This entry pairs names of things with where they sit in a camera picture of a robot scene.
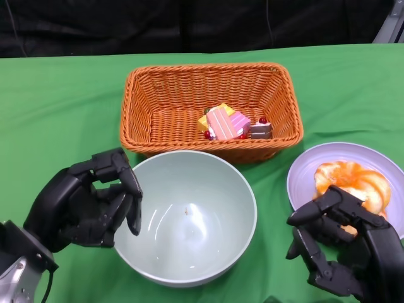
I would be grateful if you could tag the pale grey round bowl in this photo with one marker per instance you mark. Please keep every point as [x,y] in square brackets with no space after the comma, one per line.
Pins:
[189,183]

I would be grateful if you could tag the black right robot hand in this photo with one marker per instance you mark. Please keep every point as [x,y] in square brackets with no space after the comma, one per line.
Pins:
[378,252]

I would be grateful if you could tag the chocolate brown cake slice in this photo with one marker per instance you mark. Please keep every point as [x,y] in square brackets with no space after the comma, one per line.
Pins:
[261,131]

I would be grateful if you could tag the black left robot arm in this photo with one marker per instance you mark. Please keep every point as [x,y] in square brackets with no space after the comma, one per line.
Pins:
[19,252]

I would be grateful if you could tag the yellow cake slice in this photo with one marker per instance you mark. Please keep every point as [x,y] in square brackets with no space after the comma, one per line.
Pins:
[203,123]

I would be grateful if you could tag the magenta pink cake slice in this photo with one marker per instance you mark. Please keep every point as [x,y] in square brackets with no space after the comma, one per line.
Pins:
[240,121]

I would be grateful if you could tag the orange striped croissant bread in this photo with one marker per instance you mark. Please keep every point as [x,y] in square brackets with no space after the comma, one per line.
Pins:
[348,229]
[347,176]

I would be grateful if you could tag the grey metal frame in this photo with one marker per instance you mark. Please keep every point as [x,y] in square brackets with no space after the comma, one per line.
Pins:
[391,25]

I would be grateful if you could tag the orange wicker rectangular basket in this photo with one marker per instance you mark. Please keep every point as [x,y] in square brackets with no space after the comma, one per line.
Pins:
[173,104]

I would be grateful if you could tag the green tablecloth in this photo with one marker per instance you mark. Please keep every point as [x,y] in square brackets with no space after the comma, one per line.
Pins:
[63,110]

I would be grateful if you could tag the black backdrop curtain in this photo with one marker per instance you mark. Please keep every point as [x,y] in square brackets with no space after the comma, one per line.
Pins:
[158,25]

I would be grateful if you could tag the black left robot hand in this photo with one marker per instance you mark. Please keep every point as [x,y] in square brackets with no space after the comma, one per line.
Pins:
[69,202]

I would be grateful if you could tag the lavender round plate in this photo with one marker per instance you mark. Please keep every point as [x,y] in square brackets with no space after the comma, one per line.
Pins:
[303,176]

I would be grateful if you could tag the salmon pink cake slice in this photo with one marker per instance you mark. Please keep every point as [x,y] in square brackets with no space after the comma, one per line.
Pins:
[221,124]

